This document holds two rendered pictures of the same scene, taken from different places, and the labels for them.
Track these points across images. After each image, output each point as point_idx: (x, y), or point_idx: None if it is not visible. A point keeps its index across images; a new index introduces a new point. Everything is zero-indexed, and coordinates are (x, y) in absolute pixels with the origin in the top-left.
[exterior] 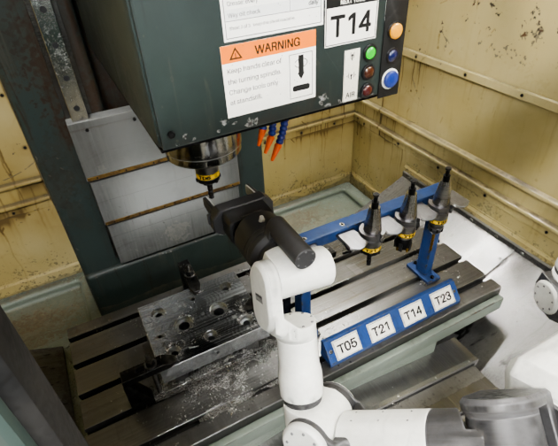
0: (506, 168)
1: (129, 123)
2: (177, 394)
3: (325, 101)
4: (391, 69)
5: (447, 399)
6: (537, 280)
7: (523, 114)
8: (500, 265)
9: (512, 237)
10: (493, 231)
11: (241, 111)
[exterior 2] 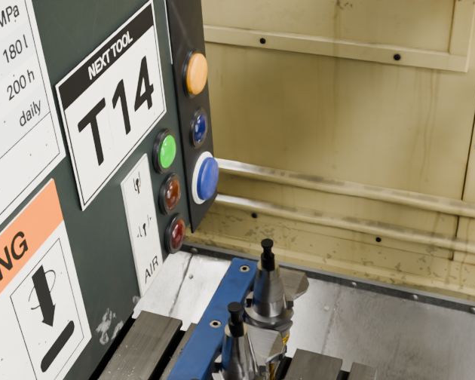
0: (276, 163)
1: None
2: None
3: (111, 326)
4: (203, 157)
5: None
6: None
7: (275, 69)
8: (333, 318)
9: (327, 265)
10: (292, 267)
11: None
